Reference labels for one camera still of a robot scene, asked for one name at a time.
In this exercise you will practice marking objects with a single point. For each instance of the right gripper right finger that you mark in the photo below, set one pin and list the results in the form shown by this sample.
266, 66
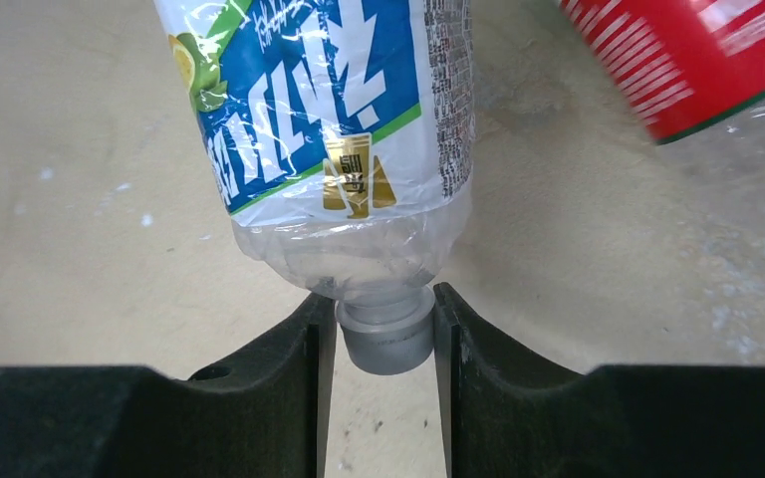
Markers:
506, 411

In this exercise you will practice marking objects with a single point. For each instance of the green blue label bottle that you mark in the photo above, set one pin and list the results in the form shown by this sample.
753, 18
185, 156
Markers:
340, 134

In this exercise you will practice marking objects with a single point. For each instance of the red label bottle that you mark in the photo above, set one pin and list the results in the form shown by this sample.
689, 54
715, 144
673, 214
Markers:
693, 73

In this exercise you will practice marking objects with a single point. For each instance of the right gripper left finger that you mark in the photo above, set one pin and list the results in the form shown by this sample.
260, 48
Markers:
262, 411

